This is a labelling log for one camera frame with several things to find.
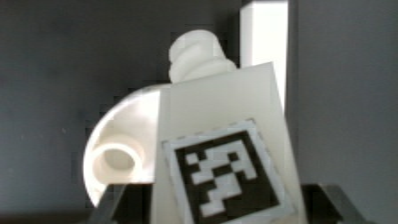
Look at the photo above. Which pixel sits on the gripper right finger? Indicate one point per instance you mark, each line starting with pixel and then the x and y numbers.
pixel 345 212

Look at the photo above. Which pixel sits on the white right barrier rail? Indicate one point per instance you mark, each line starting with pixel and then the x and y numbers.
pixel 263 37

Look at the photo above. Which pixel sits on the white stool leg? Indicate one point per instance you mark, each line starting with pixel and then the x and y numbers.
pixel 226 179

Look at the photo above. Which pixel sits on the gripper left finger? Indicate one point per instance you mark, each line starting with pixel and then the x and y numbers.
pixel 105 214

